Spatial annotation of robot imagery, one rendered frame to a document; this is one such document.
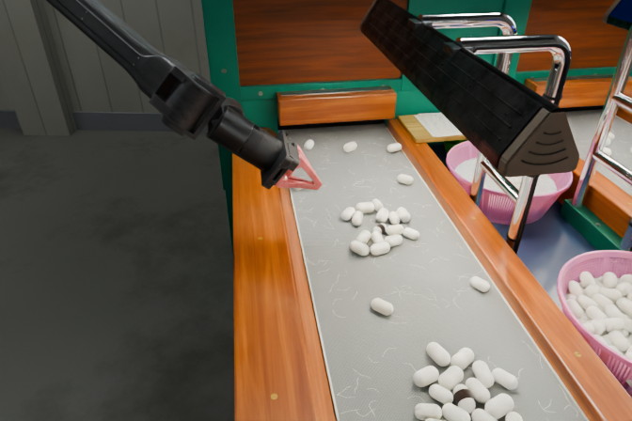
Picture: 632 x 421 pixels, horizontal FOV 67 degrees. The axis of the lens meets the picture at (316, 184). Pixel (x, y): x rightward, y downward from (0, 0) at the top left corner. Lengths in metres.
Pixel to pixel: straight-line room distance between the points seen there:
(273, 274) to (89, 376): 1.07
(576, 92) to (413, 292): 0.86
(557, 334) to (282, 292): 0.39
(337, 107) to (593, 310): 0.71
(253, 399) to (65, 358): 1.26
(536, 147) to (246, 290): 0.46
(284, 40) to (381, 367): 0.81
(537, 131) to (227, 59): 0.85
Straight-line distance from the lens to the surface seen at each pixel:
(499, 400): 0.67
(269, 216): 0.90
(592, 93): 1.50
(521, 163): 0.51
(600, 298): 0.88
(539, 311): 0.78
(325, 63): 1.24
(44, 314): 2.02
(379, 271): 0.82
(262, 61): 1.22
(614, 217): 1.11
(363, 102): 1.22
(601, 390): 0.72
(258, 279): 0.77
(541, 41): 0.73
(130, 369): 1.72
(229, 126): 0.72
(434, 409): 0.64
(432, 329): 0.74
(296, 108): 1.19
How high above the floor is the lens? 1.28
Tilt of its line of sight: 31 degrees down
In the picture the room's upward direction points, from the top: straight up
